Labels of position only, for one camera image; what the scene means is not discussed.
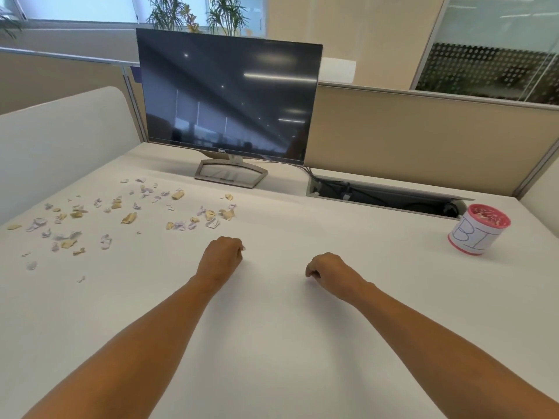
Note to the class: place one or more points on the white curved desk divider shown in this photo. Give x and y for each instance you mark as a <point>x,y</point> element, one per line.
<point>56,143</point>

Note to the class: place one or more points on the scattered white paper scraps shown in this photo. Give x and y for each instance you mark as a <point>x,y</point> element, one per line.
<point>105,242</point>

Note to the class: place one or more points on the green potted plants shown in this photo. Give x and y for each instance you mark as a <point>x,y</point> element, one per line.
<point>222,13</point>

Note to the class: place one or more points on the black computer monitor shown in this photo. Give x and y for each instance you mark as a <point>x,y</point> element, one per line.
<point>227,91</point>

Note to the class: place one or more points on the person's right fingers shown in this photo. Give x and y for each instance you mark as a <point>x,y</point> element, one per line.
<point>313,267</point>

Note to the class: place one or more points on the scattered tan paper scraps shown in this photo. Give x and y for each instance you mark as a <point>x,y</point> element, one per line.
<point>129,218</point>

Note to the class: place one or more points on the frosted glass wall panel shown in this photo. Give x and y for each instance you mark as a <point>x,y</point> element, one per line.
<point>489,47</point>

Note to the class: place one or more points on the pile of shreds inside cup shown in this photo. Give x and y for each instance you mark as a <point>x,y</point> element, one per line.
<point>489,213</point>

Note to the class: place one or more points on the person's left forearm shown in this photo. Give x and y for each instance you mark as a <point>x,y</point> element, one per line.
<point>131,344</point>

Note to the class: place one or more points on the small green plant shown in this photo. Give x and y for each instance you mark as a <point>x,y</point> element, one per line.
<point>8,23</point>

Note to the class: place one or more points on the person's left hand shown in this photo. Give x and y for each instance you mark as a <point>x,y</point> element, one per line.
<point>218,259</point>

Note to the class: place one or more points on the pink cup with white label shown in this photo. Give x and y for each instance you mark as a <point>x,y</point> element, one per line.
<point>474,237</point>

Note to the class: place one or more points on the white flat desk divider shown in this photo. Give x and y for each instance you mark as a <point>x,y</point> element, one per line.
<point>543,205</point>

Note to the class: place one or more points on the long beige partition panel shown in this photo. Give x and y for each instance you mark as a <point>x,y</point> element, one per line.
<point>415,135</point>

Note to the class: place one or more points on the grey slanted partition post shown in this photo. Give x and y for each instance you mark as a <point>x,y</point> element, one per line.
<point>537,167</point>

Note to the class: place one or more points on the person's right hand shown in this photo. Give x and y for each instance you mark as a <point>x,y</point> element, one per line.
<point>338,274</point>

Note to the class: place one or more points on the silver monitor stand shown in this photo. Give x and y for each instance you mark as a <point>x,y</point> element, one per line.
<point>207,170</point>

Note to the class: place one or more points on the short beige partition panel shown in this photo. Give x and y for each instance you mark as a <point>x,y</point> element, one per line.
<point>56,78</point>

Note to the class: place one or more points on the person's left fingers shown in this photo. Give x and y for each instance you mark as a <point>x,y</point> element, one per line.
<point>236,250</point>

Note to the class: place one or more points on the person's right forearm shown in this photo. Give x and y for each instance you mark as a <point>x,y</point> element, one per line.
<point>436,344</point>

